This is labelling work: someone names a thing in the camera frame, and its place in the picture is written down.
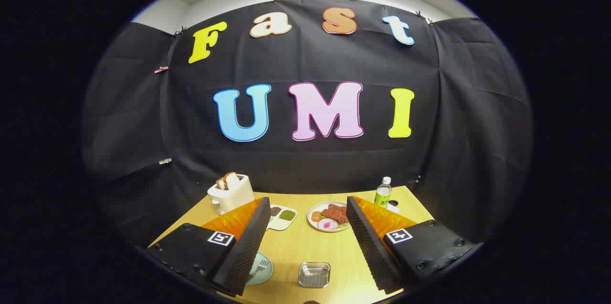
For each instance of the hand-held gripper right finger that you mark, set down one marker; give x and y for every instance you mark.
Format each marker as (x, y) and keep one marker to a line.
(370, 246)

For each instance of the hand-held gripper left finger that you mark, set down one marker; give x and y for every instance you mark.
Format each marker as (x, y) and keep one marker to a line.
(248, 246)

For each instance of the pale green plate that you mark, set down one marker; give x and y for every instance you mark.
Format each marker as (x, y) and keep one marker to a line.
(266, 274)

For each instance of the white divided dish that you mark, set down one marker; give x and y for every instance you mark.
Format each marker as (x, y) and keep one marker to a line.
(281, 223)

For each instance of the white food plate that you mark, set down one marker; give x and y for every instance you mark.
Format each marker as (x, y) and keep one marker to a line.
(329, 229)

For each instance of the pile of dark beans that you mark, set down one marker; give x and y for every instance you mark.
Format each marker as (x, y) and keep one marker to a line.
(275, 210)

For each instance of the small white dish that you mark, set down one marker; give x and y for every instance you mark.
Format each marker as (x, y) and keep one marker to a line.
(394, 207)

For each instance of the brown meat slices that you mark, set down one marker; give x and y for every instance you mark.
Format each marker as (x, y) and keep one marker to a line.
(336, 213)

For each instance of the pink round food slice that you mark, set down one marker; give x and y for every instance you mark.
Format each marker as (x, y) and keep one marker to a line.
(327, 224)

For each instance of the pile of green beans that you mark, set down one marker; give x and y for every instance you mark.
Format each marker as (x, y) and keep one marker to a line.
(287, 215)

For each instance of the white toaster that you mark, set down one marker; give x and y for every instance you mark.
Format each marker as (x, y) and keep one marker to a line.
(231, 196)

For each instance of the green label plastic bottle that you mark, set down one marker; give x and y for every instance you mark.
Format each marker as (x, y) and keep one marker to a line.
(383, 195)

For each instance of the orange food piece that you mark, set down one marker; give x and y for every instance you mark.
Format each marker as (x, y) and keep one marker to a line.
(316, 216)

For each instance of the toast bread slice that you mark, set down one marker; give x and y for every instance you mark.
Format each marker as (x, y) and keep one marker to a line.
(232, 180)
(221, 183)

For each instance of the small pink clip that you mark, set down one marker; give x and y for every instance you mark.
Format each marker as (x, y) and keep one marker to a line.
(161, 69)

